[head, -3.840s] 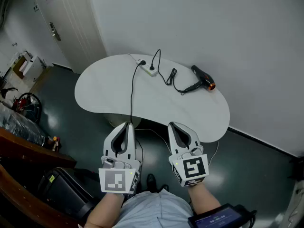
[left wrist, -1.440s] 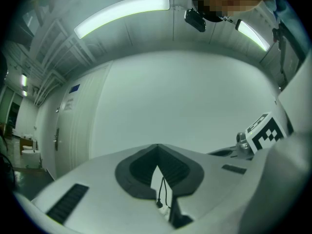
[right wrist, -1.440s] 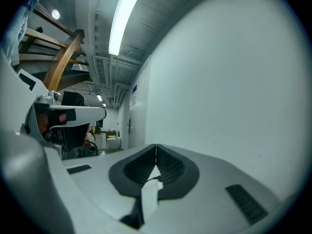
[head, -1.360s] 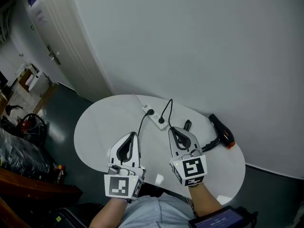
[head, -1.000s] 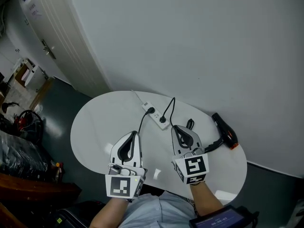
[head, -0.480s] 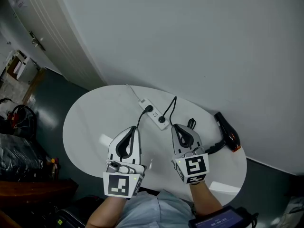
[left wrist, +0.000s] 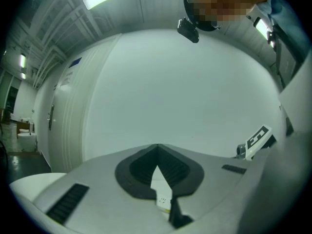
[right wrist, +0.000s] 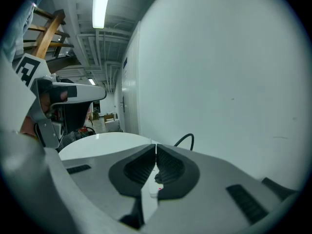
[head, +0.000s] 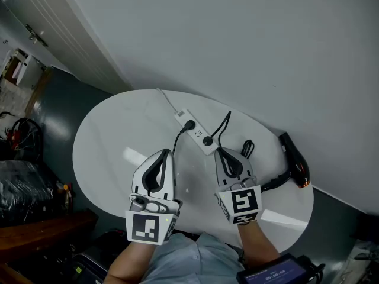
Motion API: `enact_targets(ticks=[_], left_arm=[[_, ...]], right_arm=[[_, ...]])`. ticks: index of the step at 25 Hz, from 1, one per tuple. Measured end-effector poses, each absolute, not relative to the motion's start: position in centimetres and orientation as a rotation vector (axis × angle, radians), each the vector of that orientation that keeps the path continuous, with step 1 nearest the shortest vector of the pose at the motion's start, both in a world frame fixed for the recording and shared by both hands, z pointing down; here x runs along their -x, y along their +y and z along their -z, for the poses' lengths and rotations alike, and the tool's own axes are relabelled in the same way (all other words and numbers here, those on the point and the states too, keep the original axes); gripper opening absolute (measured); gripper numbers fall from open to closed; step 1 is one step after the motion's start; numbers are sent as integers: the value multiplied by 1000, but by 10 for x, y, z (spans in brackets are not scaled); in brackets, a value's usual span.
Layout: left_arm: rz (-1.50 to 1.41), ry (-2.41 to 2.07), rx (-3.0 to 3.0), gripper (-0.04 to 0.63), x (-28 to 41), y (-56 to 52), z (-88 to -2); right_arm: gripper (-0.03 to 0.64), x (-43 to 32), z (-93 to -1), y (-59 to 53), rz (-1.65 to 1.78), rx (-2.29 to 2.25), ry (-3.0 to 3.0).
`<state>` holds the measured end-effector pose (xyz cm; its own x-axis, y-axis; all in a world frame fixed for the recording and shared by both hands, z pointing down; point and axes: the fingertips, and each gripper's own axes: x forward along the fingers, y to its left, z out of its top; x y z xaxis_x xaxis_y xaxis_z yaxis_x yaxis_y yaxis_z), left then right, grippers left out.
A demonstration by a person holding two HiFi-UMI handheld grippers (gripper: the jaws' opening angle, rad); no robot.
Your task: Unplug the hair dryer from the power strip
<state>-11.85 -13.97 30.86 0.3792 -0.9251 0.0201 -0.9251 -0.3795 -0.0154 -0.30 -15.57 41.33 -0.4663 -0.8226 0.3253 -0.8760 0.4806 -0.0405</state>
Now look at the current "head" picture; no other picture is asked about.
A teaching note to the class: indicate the white power strip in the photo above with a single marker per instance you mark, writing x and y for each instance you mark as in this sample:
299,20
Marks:
197,133

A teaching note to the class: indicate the dark brown wooden counter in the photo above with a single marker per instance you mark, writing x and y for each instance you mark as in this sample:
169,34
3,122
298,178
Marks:
44,232

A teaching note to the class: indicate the person's left forearm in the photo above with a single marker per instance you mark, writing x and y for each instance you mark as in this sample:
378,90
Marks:
130,262

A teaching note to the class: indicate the small red yellow bottle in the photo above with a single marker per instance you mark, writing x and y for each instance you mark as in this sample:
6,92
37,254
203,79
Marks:
63,192

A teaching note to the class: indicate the person's light blue shirt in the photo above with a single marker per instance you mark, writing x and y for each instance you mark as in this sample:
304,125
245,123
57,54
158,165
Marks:
192,262

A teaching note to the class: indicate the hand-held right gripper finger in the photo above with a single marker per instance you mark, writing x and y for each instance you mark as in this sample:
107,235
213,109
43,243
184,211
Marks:
247,169
219,173

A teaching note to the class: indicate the black case with yellow label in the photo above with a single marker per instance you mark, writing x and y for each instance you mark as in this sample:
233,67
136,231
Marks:
89,265

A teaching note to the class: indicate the open cardboard box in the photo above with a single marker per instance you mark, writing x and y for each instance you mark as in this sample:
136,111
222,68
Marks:
10,67

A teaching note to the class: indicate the person's right forearm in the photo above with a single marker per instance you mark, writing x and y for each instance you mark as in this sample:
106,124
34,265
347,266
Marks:
257,244

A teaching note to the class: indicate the black wrist screen device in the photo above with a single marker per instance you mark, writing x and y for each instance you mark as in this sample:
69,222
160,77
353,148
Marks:
272,272

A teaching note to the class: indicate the white door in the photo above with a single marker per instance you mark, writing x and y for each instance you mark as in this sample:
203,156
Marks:
65,25

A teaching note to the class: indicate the black orange hair dryer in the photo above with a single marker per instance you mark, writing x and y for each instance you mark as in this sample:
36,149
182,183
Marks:
296,161

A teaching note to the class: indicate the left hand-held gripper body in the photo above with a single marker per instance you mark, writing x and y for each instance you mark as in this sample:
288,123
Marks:
145,228

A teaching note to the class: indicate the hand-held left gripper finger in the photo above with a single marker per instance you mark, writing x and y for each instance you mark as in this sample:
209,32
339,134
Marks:
169,182
137,179

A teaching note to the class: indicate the plastic wrapped bundle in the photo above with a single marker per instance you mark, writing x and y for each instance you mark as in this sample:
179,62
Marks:
23,188

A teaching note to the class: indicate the black power plug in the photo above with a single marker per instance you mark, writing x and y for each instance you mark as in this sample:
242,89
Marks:
206,141

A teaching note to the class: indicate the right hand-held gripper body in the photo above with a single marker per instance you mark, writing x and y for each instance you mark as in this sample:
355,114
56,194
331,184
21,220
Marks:
244,204

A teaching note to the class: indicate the white box appliance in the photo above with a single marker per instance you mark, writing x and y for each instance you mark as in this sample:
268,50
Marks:
29,72

